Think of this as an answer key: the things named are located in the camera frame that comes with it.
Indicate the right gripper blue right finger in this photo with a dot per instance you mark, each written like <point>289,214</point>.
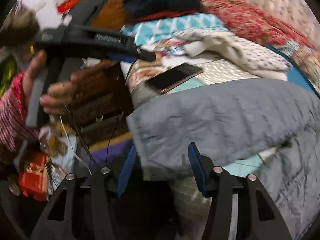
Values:
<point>257,218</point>

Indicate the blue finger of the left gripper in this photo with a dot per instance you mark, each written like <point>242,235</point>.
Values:
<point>121,57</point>

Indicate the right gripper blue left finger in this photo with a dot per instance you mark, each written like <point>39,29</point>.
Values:
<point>85,208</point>

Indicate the grey quilted puffer jacket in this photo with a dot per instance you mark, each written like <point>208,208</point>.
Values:
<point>290,120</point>

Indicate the person's left hand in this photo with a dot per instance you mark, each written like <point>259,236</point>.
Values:
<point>59,95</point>

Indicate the teal patterned pillow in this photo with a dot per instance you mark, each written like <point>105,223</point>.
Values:
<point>157,30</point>

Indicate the black smartphone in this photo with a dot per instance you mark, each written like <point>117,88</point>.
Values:
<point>170,79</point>

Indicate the orange snack packet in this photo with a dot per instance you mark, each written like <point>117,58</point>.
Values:
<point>33,179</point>

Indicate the patterned bed sheet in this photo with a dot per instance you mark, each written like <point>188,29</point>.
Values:
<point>221,119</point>

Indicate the white dotted fleece blanket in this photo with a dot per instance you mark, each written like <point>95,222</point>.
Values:
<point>247,55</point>

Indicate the red floral patchwork quilt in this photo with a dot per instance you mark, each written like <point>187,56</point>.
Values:
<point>250,22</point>

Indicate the floral beige curtain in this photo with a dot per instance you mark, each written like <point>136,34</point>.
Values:
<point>296,13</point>

